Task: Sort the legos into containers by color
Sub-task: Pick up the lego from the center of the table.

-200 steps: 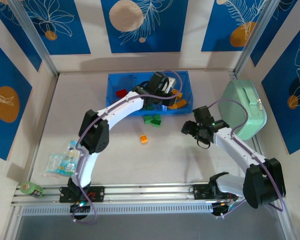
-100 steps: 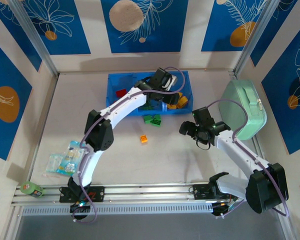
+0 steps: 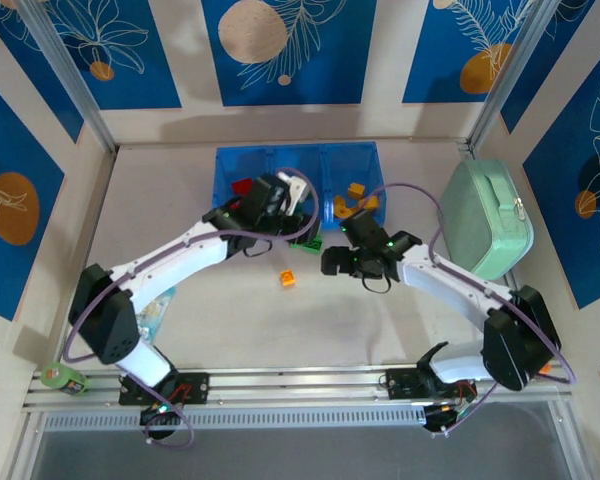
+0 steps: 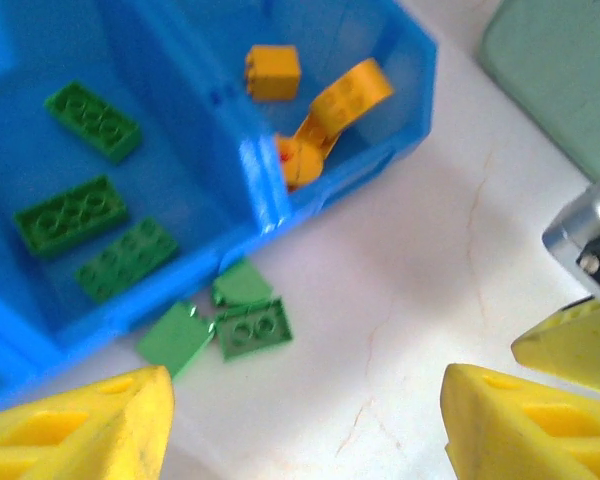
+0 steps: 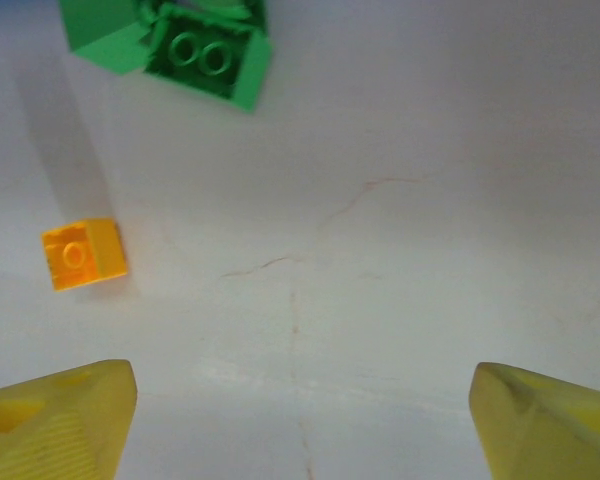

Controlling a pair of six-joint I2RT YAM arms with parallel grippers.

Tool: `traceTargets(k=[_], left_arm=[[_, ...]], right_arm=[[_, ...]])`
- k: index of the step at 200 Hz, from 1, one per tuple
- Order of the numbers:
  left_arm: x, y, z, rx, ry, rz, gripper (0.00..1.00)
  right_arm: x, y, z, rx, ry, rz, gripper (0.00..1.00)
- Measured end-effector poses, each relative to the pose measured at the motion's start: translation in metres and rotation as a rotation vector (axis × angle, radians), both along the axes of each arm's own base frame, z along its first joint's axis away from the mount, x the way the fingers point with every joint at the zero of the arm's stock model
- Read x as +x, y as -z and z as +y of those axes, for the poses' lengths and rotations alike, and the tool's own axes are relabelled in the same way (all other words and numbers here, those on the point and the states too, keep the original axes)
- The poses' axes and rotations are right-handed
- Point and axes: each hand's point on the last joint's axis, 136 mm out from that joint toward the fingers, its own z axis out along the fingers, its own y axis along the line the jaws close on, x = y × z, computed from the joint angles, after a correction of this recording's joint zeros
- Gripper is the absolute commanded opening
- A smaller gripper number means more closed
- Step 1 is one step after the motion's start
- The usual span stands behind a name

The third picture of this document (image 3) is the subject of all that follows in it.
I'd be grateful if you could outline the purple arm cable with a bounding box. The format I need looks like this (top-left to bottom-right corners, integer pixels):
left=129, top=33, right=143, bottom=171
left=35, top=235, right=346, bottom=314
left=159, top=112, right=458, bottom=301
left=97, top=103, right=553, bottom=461
left=62, top=167, right=326, bottom=364
left=364, top=182, right=577, bottom=441

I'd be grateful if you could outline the white plastic part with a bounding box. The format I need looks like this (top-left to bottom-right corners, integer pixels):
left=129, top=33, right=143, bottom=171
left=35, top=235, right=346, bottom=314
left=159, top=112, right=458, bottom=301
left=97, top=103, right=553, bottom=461
left=279, top=172, right=312, bottom=215

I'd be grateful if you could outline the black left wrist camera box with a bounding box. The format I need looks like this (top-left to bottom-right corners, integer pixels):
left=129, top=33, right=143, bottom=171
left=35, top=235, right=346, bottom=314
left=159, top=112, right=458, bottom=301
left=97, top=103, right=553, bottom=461
left=241, top=174, right=289, bottom=220

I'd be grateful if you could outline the right base electronics board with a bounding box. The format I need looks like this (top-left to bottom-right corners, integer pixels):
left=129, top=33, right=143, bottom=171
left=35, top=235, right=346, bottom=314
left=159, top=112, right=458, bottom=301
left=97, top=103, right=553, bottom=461
left=421, top=401, right=474, bottom=435

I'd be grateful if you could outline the clear plastic bag with parts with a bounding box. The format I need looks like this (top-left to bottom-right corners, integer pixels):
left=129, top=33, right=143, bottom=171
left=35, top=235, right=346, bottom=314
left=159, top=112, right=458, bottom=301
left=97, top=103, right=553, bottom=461
left=135, top=288, right=176, bottom=343

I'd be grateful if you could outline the black right gripper cable loop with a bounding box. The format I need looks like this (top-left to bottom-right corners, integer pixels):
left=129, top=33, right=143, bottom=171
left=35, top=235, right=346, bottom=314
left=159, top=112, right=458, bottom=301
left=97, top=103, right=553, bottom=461
left=361, top=273, right=393, bottom=297

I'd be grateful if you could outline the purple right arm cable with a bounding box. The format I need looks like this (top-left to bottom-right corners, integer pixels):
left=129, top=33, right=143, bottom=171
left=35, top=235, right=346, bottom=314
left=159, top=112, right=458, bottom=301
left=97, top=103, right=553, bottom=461
left=364, top=182, right=577, bottom=441

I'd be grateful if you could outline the green tape roll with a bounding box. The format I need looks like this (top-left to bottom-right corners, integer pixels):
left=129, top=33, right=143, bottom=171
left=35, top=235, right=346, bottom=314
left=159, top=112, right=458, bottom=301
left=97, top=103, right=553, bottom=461
left=40, top=361, right=78, bottom=391

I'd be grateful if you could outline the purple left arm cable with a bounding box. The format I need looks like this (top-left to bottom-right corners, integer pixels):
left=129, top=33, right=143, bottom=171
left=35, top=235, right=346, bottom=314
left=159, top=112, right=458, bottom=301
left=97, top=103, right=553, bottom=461
left=62, top=167, right=326, bottom=364

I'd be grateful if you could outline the mint green zip case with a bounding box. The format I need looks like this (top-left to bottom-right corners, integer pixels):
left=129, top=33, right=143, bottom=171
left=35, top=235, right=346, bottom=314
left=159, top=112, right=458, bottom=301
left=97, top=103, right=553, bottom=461
left=437, top=159, right=536, bottom=282

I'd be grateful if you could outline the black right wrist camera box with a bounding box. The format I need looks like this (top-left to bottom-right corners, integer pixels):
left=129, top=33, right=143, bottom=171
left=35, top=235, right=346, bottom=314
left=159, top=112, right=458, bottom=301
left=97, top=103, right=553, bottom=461
left=341, top=208, right=388, bottom=248

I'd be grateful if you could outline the aluminium mounting rail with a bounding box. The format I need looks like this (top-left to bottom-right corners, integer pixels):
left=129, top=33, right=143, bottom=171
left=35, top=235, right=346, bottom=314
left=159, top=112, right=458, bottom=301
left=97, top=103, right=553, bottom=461
left=22, top=366, right=576, bottom=417

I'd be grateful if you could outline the blue floral wall panel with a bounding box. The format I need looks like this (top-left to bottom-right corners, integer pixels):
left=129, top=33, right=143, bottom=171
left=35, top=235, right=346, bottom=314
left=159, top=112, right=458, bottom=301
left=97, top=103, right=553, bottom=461
left=31, top=0, right=183, bottom=111
left=201, top=0, right=378, bottom=108
left=0, top=69, right=67, bottom=323
left=521, top=34, right=600, bottom=311
left=499, top=0, right=598, bottom=134
left=401, top=0, right=537, bottom=105
left=0, top=0, right=85, bottom=145

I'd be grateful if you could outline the aluminium frame post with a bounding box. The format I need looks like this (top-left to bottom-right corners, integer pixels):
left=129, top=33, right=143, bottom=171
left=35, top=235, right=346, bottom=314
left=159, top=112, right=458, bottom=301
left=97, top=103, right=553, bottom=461
left=466, top=0, right=555, bottom=152
left=16, top=0, right=120, bottom=154

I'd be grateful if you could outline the grey slotted cable duct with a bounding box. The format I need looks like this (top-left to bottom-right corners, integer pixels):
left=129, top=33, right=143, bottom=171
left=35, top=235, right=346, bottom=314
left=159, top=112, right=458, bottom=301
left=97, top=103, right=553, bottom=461
left=42, top=405, right=429, bottom=433

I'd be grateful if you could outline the blue three-compartment plastic bin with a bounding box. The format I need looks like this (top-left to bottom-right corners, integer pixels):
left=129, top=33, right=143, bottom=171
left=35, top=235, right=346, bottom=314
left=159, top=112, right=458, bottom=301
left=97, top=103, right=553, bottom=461
left=210, top=141, right=388, bottom=236

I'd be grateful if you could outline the base electronics board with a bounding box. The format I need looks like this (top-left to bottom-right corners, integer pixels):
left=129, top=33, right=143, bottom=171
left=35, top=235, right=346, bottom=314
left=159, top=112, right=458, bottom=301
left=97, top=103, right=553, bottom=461
left=139, top=402, right=182, bottom=427
left=421, top=401, right=474, bottom=435

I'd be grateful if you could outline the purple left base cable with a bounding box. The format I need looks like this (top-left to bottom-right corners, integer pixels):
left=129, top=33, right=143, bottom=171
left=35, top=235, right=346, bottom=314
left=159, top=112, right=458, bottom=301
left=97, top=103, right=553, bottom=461
left=142, top=394, right=197, bottom=448

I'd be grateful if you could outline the left base electronics board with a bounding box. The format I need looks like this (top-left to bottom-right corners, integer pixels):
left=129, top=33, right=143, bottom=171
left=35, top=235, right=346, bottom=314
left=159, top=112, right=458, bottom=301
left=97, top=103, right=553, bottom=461
left=139, top=402, right=182, bottom=427

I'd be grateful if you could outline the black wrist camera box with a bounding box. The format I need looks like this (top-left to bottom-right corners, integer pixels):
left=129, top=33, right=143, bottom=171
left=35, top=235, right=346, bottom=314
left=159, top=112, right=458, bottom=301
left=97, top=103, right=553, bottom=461
left=241, top=174, right=289, bottom=220
left=341, top=208, right=388, bottom=248

